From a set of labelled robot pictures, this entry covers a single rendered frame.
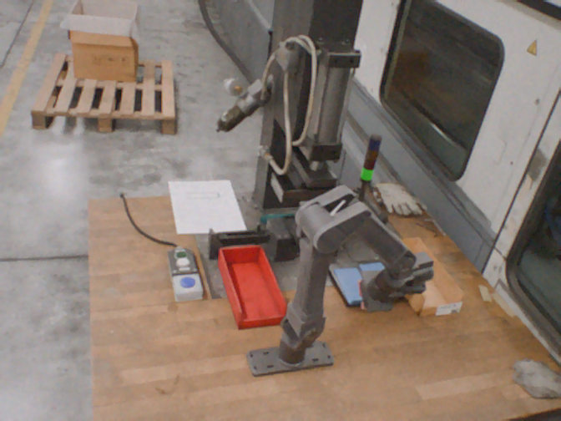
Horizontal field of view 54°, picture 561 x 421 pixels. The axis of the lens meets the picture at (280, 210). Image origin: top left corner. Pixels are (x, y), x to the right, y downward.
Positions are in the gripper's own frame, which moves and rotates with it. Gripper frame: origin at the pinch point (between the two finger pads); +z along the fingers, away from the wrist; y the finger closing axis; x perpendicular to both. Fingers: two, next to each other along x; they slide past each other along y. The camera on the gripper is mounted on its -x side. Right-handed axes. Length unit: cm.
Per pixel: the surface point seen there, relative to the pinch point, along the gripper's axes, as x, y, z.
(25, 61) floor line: 145, 320, 293
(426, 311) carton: -17.1, -4.1, -0.1
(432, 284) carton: -25.1, 5.5, 6.7
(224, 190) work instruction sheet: 27, 50, 34
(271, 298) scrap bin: 22.8, 4.0, 6.6
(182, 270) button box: 45.2, 14.0, 9.8
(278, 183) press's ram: 19.9, 32.5, -4.3
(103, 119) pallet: 75, 206, 216
